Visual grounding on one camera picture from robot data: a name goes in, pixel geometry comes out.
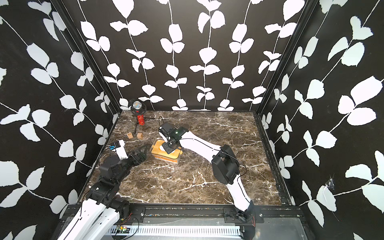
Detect bamboo tissue box lid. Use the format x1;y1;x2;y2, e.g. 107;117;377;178
150;138;184;161

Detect orange tissue paper pack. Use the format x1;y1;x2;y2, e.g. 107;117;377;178
162;142;178;154

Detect clear plastic tissue box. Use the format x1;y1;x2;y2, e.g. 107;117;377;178
149;137;184;165

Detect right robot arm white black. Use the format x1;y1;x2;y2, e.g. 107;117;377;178
159;123;256;223

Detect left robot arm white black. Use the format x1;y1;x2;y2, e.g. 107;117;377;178
58;145;151;240

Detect white perforated vent strip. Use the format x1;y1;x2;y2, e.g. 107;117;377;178
105;225;242;238

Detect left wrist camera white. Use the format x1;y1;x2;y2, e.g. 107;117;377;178
109;140;128;160

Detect black front mounting rail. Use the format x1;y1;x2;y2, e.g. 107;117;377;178
130;203;306;225

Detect small circuit board with wires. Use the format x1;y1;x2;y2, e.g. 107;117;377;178
111;226;131;235

